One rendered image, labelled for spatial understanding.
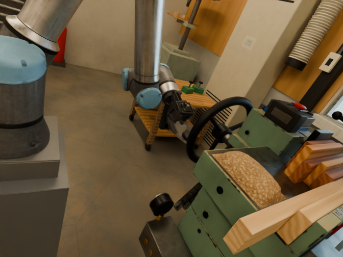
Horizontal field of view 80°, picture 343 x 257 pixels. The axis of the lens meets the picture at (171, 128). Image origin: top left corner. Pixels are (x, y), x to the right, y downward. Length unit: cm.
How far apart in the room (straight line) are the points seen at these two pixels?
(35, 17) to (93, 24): 247
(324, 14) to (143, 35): 154
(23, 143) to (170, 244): 47
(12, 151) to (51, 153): 10
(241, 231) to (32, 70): 54
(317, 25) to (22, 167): 193
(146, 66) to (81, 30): 256
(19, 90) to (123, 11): 274
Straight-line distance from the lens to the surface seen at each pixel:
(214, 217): 51
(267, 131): 59
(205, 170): 41
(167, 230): 61
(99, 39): 325
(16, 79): 60
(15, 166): 71
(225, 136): 72
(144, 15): 65
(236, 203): 37
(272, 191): 39
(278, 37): 194
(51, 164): 71
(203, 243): 56
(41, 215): 81
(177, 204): 74
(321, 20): 198
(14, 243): 92
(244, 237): 26
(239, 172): 38
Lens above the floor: 110
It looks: 28 degrees down
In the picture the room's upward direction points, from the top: 24 degrees clockwise
